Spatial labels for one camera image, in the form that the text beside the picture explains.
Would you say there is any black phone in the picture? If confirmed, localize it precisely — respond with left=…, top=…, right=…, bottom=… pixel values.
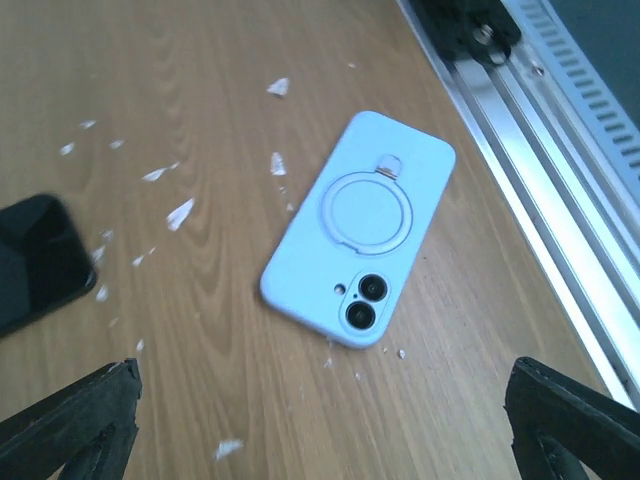
left=1, top=193, right=97, bottom=336

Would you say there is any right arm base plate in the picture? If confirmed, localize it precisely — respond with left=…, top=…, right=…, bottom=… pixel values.
left=410, top=0, right=522, bottom=68

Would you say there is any slotted cable duct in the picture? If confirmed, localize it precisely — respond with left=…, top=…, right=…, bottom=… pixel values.
left=509, top=1, right=639, bottom=196

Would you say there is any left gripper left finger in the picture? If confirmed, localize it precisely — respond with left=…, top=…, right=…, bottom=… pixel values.
left=1, top=358, right=142, bottom=479

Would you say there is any light blue cased phone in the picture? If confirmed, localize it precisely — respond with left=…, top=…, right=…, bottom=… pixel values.
left=260, top=111, right=456, bottom=349

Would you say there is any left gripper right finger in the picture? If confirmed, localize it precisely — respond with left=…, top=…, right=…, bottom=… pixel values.
left=505, top=357, right=639, bottom=479

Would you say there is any aluminium front rail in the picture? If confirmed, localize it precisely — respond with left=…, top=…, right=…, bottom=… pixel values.
left=400, top=1, right=639, bottom=408

